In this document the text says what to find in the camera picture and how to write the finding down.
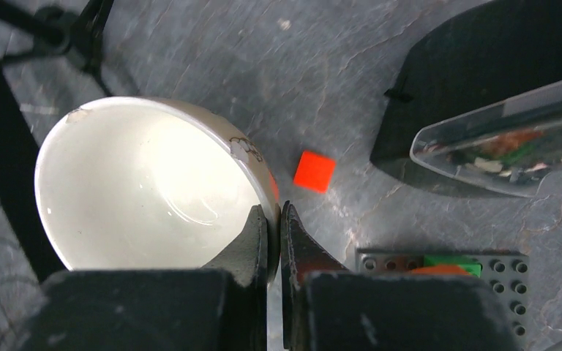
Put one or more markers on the green lego brick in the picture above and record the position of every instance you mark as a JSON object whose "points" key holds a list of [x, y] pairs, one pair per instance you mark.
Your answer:
{"points": [[465, 263]]}

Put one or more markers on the beige ceramic bowl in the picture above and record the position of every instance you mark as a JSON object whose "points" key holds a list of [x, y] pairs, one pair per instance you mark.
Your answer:
{"points": [[141, 182]]}

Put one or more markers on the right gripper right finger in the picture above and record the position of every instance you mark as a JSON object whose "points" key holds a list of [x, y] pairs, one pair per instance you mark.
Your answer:
{"points": [[327, 307]]}

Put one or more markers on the small orange cube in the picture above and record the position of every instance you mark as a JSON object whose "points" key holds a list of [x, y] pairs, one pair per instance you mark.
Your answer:
{"points": [[314, 172]]}

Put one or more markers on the orange curved block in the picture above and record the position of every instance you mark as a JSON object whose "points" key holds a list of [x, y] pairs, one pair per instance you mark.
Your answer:
{"points": [[440, 270]]}

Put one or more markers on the grey lego baseplate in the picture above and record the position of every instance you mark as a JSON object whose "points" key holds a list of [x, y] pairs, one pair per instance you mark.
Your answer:
{"points": [[505, 272]]}

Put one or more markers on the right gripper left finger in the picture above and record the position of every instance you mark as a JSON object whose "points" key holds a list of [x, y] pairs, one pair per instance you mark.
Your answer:
{"points": [[221, 306]]}

